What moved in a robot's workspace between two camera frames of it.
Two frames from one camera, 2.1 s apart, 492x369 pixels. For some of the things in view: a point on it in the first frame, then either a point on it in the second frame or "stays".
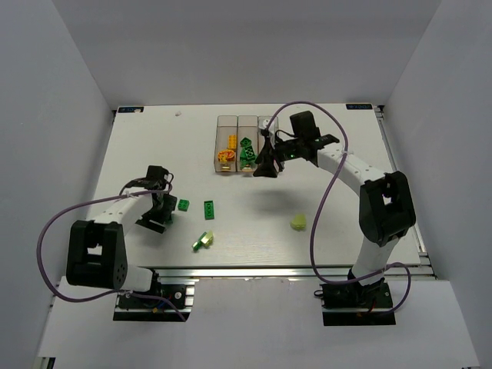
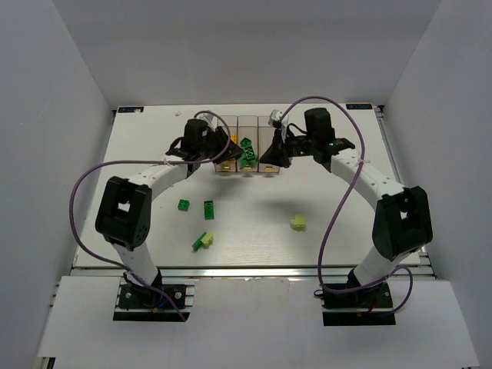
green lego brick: (244, 161) stays
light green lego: (207, 239) stays
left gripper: (154, 223) to (218, 142)
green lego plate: (197, 244) stays
